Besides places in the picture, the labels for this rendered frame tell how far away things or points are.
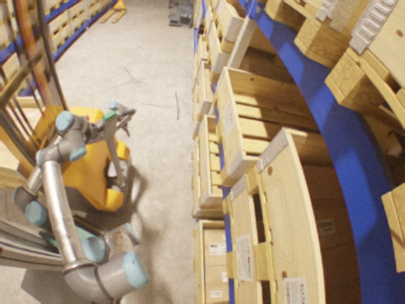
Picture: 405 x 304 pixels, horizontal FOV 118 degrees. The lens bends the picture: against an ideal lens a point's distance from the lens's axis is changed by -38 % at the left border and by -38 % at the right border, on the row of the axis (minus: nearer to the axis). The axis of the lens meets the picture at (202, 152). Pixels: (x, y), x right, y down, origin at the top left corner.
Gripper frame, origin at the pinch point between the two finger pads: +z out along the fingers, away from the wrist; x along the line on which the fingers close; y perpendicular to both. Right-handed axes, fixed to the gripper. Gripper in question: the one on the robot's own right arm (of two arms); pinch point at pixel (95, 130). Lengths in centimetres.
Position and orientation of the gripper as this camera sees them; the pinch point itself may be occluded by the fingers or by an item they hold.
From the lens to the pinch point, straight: 120.2
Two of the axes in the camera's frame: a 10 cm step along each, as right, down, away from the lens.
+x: -6.4, -7.7, -0.2
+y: 7.7, -6.4, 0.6
